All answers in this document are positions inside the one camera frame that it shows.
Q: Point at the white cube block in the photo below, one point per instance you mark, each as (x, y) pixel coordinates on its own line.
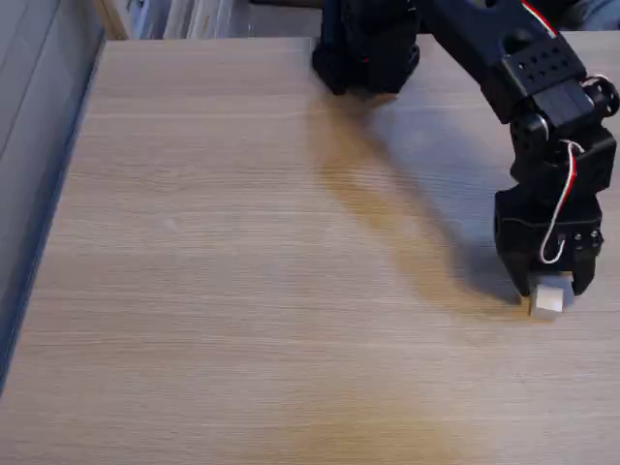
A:
(547, 300)

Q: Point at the person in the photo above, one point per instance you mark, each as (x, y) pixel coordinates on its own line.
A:
(603, 14)

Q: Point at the white stacked panels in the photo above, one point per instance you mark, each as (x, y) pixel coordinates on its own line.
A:
(194, 19)

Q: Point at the light wooden post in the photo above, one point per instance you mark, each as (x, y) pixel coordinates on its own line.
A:
(114, 19)

